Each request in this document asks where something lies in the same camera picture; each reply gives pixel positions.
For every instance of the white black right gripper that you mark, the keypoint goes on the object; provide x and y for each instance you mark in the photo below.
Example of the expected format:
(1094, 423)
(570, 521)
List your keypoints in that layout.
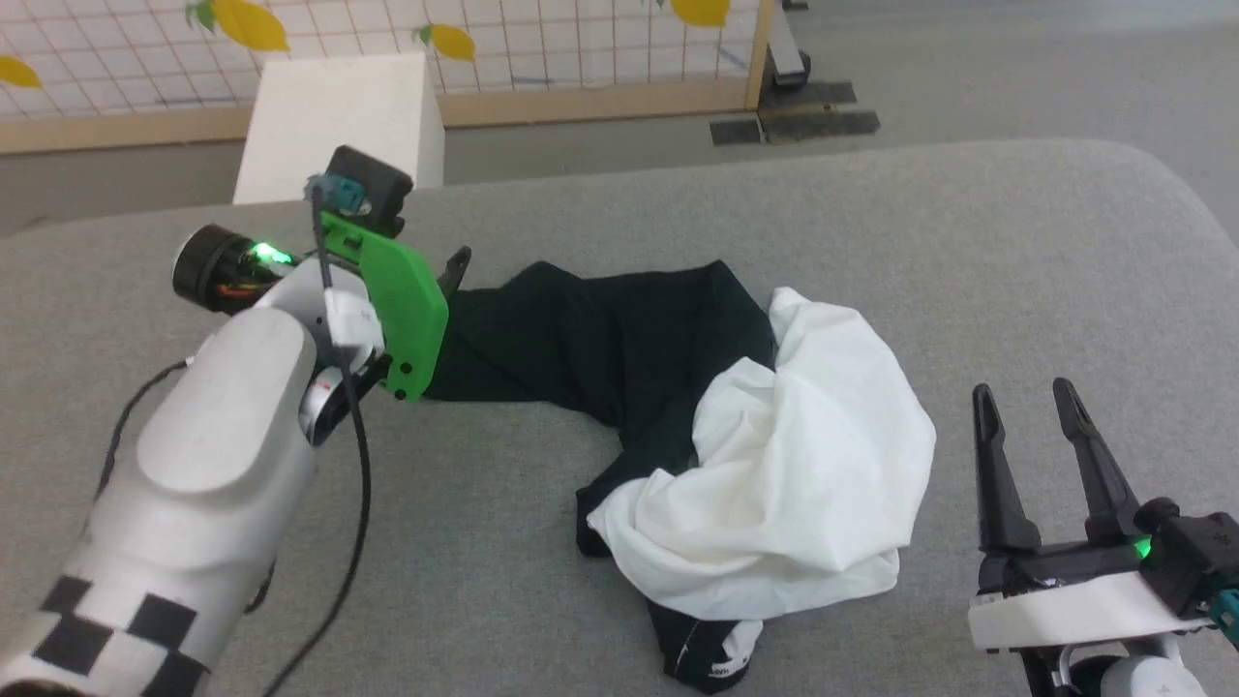
(1065, 600)

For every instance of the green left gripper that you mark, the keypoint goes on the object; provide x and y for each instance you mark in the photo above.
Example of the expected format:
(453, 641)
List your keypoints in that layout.
(407, 300)

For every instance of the white and black t-shirt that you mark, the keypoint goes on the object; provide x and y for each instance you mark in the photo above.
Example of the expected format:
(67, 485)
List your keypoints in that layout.
(794, 465)

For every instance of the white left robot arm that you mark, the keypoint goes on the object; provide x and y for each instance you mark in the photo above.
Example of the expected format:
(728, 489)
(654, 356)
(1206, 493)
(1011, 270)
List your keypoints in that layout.
(213, 455)

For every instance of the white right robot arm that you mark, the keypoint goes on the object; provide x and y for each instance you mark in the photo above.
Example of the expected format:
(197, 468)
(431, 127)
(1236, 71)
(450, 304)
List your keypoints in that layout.
(1142, 678)

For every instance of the small yellow lemon decoration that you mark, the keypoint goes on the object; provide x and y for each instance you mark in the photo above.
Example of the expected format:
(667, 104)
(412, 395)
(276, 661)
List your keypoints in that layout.
(17, 72)
(453, 43)

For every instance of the grey fabric sofa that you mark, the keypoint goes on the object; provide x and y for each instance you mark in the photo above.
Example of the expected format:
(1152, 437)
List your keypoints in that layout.
(1016, 252)

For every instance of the small black floor mat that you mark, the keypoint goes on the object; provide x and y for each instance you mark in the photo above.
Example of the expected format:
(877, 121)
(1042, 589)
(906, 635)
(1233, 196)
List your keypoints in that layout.
(736, 131)

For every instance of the large yellow lemon decoration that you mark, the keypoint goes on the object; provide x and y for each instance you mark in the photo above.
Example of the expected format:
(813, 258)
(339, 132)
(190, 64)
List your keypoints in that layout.
(252, 24)
(699, 10)

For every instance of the black wheeled base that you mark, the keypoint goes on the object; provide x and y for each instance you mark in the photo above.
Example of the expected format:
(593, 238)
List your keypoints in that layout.
(786, 58)

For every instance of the long black floor mat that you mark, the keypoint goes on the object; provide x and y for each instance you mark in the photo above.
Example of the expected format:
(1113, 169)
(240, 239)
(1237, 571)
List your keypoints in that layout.
(823, 94)
(823, 124)

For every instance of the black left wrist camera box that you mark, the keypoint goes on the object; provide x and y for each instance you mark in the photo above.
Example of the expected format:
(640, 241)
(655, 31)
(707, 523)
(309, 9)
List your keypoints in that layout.
(373, 184)

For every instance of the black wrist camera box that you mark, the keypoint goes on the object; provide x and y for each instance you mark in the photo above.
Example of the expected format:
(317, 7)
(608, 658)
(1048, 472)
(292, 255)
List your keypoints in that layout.
(373, 184)
(1195, 557)

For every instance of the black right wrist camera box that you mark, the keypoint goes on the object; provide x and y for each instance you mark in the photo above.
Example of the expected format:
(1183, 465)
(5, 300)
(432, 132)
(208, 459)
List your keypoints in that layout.
(1195, 557)

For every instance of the white box pedestal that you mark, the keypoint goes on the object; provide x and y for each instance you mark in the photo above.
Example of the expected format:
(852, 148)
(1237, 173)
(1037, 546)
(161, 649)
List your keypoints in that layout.
(334, 126)

